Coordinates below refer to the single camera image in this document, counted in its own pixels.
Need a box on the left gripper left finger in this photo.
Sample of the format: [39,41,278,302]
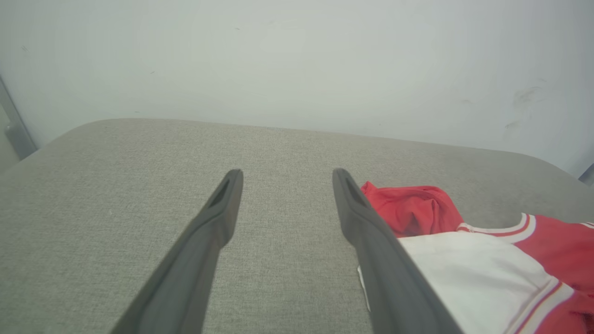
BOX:
[109,168,245,334]

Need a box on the grey metal post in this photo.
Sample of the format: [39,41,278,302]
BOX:
[577,162,594,187]

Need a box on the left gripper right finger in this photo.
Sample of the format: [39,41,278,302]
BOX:
[331,167,465,334]

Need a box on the grey metal frame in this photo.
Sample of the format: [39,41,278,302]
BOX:
[0,74,39,162]

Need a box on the red and white shirt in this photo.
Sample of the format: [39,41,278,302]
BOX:
[356,181,594,334]

